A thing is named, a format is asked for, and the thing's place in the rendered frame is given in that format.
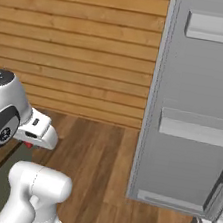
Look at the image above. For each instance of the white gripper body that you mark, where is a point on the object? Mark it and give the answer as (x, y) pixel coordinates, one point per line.
(48, 138)

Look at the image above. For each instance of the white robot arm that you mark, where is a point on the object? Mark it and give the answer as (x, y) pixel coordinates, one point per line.
(3, 107)

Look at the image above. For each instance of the grey fridge door shelf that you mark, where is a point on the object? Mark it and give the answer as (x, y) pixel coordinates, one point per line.
(218, 30)
(198, 131)
(171, 201)

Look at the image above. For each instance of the grey fridge door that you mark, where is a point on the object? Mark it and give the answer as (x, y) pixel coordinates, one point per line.
(195, 82)

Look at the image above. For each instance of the small red round object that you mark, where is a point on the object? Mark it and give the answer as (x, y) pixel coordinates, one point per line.
(28, 144)

